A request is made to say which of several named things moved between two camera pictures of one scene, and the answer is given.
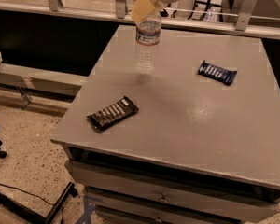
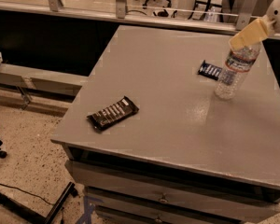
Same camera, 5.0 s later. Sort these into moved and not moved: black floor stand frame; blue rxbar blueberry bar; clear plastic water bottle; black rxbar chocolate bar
Moved: clear plastic water bottle
Not moved: black floor stand frame; black rxbar chocolate bar; blue rxbar blueberry bar
